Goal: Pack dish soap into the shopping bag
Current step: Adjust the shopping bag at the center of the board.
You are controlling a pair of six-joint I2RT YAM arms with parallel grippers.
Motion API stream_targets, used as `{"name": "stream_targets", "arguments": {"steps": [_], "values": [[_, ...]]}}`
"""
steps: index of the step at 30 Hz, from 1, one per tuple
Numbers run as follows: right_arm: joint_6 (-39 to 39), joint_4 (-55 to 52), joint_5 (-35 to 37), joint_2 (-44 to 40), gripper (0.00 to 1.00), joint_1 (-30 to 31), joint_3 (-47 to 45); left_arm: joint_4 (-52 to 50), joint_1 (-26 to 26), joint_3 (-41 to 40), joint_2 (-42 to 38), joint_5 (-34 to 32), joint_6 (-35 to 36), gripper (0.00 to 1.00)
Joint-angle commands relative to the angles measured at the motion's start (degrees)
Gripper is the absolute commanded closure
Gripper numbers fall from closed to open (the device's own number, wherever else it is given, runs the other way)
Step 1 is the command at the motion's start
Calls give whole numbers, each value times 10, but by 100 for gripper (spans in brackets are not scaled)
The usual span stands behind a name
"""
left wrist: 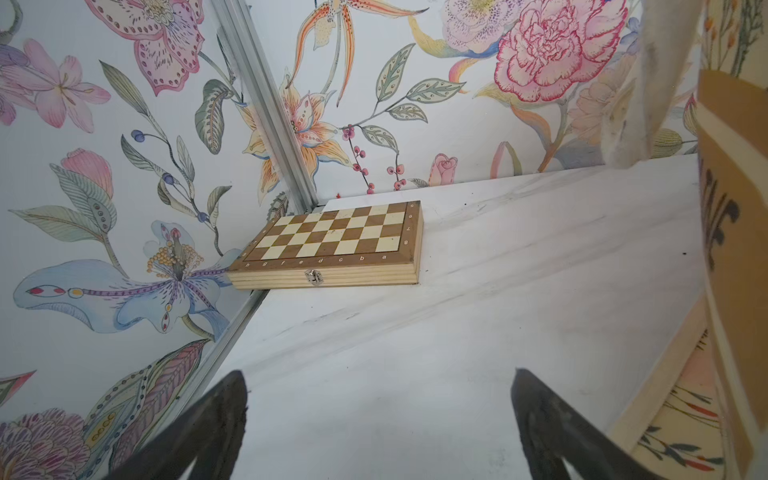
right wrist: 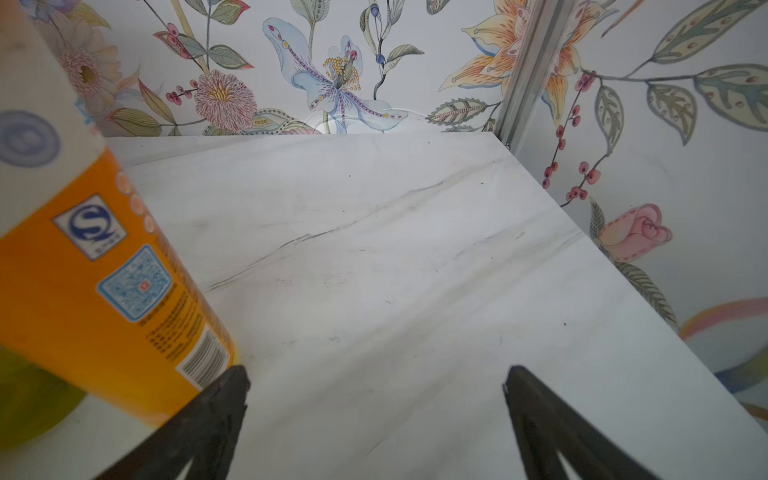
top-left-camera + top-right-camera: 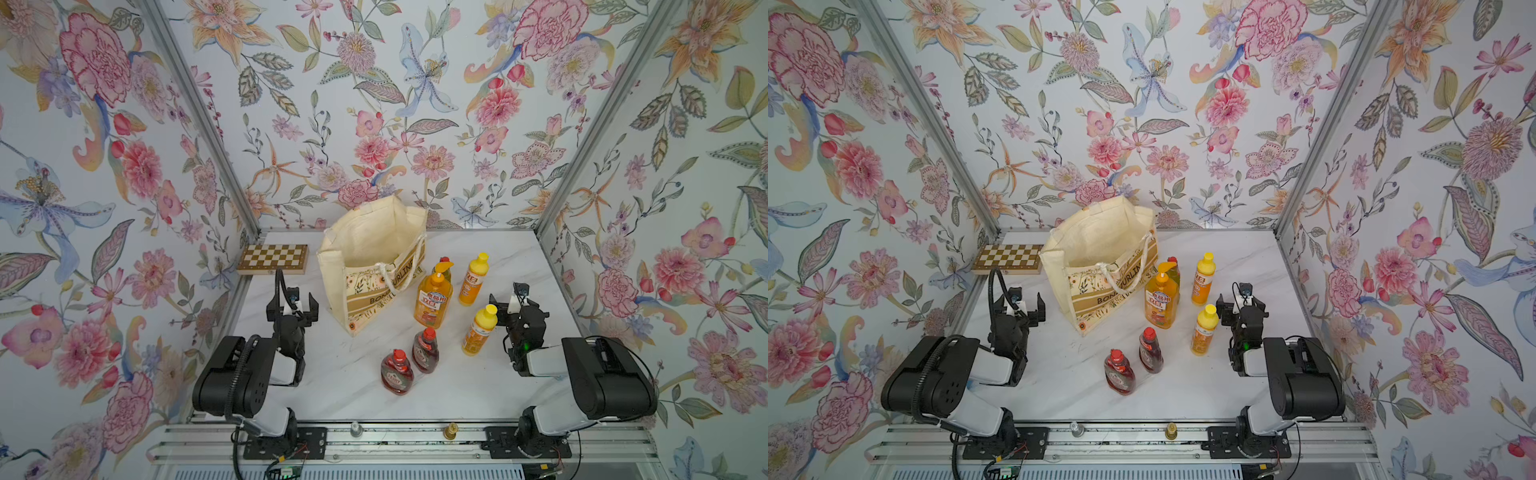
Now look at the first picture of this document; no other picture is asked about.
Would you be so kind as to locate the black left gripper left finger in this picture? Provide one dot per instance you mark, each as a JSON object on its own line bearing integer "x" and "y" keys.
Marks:
{"x": 203, "y": 443}

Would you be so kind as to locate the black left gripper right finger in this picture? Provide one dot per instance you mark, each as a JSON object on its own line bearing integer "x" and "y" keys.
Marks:
{"x": 555, "y": 437}

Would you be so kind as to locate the cream canvas shopping bag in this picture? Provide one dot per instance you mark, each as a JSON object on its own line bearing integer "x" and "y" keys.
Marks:
{"x": 730, "y": 123}

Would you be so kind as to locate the wooden chess board box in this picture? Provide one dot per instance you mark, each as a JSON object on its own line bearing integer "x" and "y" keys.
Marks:
{"x": 363, "y": 246}

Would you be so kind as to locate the aluminium corner post left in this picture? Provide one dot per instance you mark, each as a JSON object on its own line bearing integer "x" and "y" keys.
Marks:
{"x": 272, "y": 121}

